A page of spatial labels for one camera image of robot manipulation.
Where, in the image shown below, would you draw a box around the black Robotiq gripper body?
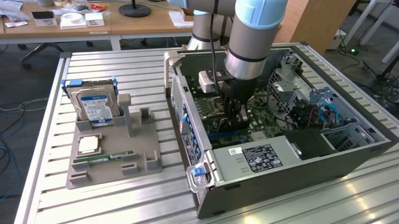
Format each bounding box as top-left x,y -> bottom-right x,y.
219,78 -> 259,106

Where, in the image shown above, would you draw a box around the black graphics card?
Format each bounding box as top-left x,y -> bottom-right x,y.
207,116 -> 249,137

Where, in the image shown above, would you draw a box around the CPU socket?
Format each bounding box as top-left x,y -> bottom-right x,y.
209,97 -> 227,115

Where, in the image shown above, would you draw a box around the green motherboard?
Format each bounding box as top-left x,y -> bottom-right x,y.
188,78 -> 285,150

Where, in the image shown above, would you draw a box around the perforated metal drive cage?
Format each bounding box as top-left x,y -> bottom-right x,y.
265,67 -> 315,117

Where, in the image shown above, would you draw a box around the grey power supply unit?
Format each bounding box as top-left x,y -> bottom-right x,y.
204,136 -> 304,187

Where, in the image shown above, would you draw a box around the open dark grey PC case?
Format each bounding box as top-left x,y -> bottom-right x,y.
162,45 -> 392,220

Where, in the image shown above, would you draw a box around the metal disk bay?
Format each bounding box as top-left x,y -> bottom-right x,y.
320,122 -> 376,152

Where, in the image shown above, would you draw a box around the stack of white papers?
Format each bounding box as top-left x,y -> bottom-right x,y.
168,10 -> 196,28

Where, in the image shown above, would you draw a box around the wooden cabinet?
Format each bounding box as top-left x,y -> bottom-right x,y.
272,0 -> 357,54

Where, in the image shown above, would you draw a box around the long wooden desk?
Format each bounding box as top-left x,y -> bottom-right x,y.
0,0 -> 281,45

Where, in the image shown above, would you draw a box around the grey parts rack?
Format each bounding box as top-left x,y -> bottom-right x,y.
64,93 -> 164,190

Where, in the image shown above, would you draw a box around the hard disk in blue caddy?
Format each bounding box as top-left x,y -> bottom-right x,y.
58,78 -> 124,128

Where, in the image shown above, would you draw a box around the green RAM stick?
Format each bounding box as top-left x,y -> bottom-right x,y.
73,150 -> 136,163

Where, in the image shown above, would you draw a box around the silver CPU chip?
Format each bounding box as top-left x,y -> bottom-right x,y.
77,137 -> 102,155

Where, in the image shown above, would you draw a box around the black round lamp base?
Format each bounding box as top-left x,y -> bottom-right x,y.
117,0 -> 152,18

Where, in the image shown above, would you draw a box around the white labelled box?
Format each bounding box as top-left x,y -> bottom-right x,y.
84,13 -> 105,28

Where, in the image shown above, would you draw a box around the flat white box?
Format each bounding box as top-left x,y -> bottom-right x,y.
58,20 -> 88,30

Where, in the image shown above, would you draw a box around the white tape roll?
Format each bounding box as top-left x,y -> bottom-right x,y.
60,13 -> 82,24

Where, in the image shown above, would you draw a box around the black chair base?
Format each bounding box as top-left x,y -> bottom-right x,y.
18,41 -> 94,70

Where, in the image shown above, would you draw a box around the black topped white box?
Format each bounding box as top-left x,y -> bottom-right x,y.
30,11 -> 57,27

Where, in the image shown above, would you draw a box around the clear plastic bags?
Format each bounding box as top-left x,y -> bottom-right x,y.
0,1 -> 30,21

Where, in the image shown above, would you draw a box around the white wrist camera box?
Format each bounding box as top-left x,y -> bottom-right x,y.
199,70 -> 231,93

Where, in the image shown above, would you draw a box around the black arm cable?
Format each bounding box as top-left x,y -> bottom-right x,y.
208,0 -> 219,94

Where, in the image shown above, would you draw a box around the red wire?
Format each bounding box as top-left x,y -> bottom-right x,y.
307,109 -> 321,128

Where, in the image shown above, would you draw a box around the blue wire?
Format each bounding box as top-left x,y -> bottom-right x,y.
319,102 -> 343,128

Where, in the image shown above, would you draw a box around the white table frame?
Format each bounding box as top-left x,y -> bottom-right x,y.
337,0 -> 399,63

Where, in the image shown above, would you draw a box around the white floor cable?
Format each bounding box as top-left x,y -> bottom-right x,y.
0,98 -> 49,112

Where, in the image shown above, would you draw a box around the blue floor cable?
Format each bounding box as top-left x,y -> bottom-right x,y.
0,112 -> 24,201

